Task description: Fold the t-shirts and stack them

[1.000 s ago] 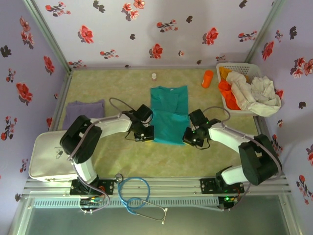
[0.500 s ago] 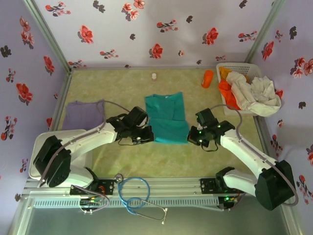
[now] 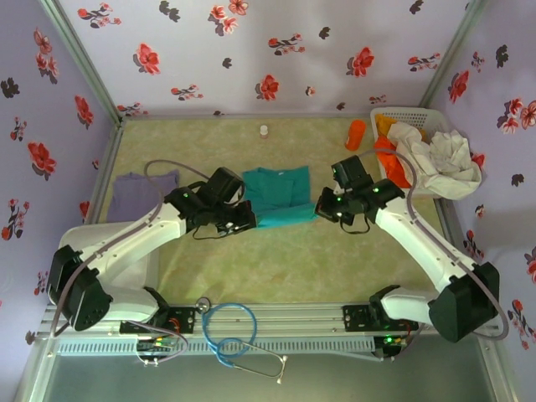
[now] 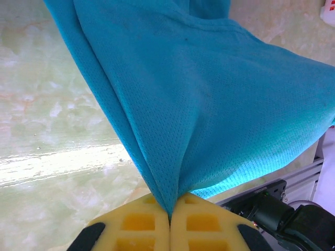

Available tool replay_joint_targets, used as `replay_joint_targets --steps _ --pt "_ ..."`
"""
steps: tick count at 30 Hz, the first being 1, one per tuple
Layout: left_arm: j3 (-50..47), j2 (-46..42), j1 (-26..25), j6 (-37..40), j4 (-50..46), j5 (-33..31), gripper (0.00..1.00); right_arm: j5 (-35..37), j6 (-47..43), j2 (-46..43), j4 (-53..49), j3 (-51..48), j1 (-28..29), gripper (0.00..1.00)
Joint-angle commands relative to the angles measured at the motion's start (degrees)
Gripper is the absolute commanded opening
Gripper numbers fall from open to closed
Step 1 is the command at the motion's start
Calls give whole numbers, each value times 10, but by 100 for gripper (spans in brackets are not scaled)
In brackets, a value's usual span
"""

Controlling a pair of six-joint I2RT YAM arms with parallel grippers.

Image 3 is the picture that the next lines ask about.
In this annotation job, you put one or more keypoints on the yellow t-shirt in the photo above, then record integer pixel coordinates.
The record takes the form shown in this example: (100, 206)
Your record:
(383, 125)

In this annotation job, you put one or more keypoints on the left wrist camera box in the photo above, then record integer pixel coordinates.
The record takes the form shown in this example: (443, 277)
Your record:
(225, 184)

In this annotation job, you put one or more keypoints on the purple folded t-shirt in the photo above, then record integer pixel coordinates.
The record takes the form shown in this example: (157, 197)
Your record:
(134, 197)

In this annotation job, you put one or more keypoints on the orange t-shirt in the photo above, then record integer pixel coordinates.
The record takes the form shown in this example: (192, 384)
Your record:
(393, 167)

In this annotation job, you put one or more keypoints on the teal t-shirt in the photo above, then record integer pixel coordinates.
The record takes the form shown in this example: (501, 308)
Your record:
(276, 188)

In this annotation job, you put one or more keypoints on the white crumpled t-shirt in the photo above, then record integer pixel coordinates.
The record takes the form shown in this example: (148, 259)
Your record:
(412, 155)
(454, 167)

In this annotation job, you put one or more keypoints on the white plastic laundry basket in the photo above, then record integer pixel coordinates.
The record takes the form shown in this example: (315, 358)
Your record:
(419, 115)

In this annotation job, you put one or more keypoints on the blue stethoscope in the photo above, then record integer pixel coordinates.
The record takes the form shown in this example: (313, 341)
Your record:
(204, 304)

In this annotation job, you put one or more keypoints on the white pouch with pill print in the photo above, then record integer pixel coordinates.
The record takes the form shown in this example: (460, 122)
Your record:
(138, 272)

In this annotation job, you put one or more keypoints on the controller board with green light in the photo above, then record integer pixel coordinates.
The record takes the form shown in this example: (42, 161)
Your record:
(157, 344)
(389, 340)

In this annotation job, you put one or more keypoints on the small white-capped bottle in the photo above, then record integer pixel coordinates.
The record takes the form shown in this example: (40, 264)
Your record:
(263, 132)

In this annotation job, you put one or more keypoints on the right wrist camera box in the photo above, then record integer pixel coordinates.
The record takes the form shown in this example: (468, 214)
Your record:
(352, 169)

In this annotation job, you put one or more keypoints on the aluminium side rail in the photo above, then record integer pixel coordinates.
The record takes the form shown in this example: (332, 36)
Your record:
(446, 218)
(104, 167)

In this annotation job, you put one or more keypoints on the aluminium frame bar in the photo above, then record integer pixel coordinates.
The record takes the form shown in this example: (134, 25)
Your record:
(251, 116)

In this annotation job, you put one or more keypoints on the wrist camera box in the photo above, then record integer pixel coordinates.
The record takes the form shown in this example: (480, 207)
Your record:
(352, 169)
(225, 184)

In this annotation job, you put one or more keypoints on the orange plastic bottle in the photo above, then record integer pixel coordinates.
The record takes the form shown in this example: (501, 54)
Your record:
(355, 135)

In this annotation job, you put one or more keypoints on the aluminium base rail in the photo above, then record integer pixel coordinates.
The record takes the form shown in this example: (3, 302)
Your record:
(293, 314)

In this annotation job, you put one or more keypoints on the aluminium frame post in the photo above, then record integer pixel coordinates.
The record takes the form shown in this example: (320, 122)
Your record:
(452, 54)
(79, 54)

